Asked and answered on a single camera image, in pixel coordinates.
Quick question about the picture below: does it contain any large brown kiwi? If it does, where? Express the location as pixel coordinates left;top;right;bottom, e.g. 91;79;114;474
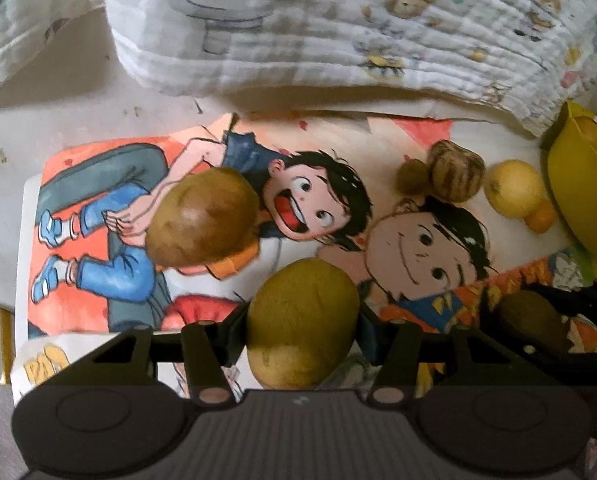
496;290;569;351

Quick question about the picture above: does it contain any small brown kiwi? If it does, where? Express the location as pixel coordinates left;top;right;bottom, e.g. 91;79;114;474
396;159;430;195

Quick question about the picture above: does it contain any large striped pepino melon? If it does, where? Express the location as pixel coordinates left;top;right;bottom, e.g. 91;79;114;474
427;140;485;203

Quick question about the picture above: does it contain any yellow lemon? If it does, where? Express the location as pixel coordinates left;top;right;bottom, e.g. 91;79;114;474
484;159;546;219

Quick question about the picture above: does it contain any cartoon drawing paper mat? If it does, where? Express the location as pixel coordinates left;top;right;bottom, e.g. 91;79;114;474
11;114;597;398

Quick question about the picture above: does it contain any yellow plastic bowl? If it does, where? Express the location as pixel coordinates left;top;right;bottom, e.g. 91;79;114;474
541;101;597;255

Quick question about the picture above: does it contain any yellow apple in bowl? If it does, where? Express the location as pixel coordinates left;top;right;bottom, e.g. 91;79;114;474
574;116;597;152

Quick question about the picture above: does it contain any white printed quilted blanket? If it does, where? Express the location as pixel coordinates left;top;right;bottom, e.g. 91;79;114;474
104;0;597;133

